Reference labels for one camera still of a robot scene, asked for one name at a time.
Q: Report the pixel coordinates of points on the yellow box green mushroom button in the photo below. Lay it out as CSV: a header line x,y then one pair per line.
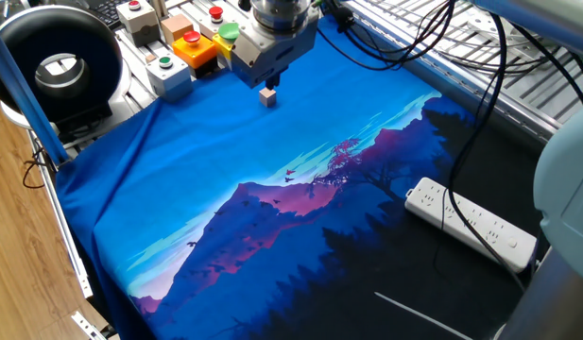
x,y
222,47

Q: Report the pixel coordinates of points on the grey box small red button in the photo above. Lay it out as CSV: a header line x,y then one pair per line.
x,y
140,26

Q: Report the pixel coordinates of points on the white power strip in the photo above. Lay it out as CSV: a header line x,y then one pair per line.
x,y
428,198

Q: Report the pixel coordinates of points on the black keyboard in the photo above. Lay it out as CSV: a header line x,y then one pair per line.
x,y
107,11

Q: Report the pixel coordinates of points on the tiny tan wood piece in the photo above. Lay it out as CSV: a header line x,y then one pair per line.
x,y
150,58

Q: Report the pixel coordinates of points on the silver blue UR5 robot arm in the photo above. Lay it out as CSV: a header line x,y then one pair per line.
x,y
570,189

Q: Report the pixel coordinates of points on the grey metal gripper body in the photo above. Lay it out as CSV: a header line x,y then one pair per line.
x,y
267,52

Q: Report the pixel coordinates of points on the blue metal pole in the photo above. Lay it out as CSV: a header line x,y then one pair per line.
x,y
22,90

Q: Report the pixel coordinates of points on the white box red button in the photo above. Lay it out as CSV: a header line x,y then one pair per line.
x,y
210,28

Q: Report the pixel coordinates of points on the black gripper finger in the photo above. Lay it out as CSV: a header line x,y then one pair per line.
x,y
269,83
276,81

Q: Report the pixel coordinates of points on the small wooden block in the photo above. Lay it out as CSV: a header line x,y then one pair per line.
x,y
267,97

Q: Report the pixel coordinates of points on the white metal bracket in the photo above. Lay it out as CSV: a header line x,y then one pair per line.
x,y
85,326

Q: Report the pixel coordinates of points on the orange box red mushroom button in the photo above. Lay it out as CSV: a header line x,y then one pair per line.
x,y
194,54

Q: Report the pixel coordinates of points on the grey box green button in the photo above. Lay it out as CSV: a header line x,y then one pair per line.
x,y
170,80

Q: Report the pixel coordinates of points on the large tan wooden cube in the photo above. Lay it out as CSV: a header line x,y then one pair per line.
x,y
176,28

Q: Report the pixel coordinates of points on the white table side rail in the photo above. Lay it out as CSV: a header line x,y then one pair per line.
x,y
64,226

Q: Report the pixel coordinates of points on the silver force torque sensor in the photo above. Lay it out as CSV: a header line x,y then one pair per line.
x,y
281,14

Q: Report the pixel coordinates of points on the blue mountain landscape cloth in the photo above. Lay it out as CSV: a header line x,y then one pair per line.
x,y
225,156

